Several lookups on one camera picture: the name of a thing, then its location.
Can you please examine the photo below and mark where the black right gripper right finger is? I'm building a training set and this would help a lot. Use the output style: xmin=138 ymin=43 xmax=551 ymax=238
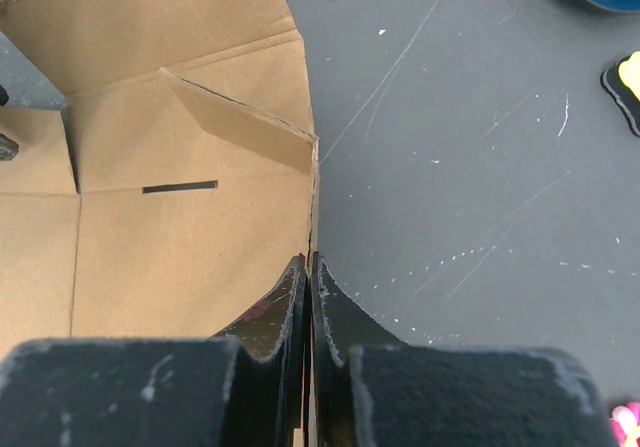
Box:
xmin=310 ymin=254 xmax=616 ymax=446

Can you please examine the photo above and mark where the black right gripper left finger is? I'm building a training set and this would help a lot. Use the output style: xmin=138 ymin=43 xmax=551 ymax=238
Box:
xmin=1 ymin=255 xmax=306 ymax=446

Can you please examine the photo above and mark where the brown cardboard box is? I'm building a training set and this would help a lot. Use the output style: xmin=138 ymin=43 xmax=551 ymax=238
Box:
xmin=1 ymin=0 xmax=318 ymax=364

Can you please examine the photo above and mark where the pink flower charm right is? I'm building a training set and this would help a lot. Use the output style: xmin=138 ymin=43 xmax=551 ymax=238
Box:
xmin=610 ymin=401 xmax=640 ymax=447

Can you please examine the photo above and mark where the yellow bone sponge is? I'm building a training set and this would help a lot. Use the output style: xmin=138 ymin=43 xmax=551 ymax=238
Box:
xmin=600 ymin=51 xmax=640 ymax=137

